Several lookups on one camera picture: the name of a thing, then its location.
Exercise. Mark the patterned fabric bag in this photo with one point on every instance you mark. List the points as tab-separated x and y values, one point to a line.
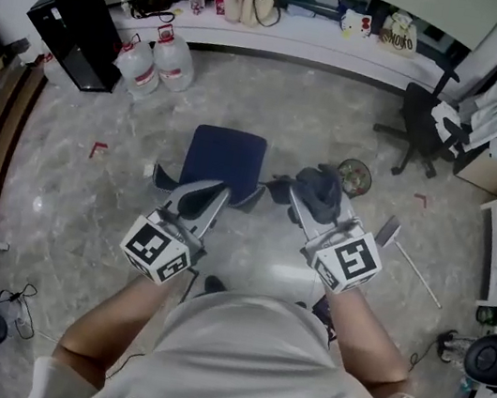
453	348

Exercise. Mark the dark blue fabric chair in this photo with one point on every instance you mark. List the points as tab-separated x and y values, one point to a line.
227	156

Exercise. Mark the person's left black shoe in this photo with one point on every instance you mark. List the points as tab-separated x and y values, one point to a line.
215	288

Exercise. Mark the person's left forearm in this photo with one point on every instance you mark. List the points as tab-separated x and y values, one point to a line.
111	331

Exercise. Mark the black office chair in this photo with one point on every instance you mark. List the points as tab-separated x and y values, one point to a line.
422	119

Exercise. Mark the person's right forearm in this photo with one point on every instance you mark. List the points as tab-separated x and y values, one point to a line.
361	342

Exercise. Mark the white paper scrap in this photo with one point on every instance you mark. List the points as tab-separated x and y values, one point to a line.
148	170

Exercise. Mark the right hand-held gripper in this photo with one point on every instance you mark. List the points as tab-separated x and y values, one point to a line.
351	261

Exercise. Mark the white folded garment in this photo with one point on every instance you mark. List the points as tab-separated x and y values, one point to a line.
445	121

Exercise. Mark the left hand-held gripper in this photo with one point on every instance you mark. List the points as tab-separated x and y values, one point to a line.
154	248

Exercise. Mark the white plush toy red bow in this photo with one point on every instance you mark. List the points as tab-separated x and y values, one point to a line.
356	24

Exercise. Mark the white window bench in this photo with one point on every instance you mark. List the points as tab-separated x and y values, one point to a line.
304	46

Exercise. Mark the brown wooden step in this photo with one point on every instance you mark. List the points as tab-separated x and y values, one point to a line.
1	140

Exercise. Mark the person's white t-shirt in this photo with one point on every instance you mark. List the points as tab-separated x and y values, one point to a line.
255	375

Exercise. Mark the dark grey cloth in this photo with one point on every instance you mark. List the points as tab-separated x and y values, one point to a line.
319	191

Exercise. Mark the printed beige tote bag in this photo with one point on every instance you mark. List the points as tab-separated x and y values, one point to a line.
399	36

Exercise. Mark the dark hip-worn device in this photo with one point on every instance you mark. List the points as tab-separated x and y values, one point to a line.
324	321

